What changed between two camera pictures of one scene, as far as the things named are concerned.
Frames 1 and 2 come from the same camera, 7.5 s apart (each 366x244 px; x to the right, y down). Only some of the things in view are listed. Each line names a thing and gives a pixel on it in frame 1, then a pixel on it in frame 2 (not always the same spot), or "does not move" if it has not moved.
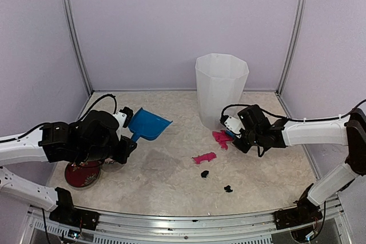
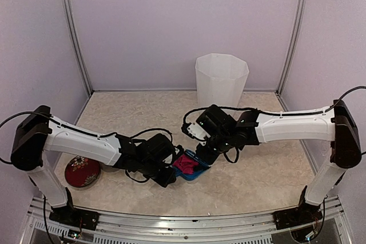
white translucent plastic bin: x=221 y=80 does not move
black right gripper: x=243 y=147 -> x=207 y=158
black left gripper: x=121 y=157 -> x=164 y=181
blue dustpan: x=147 y=125 -> x=189 y=166
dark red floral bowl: x=84 y=175 does not move
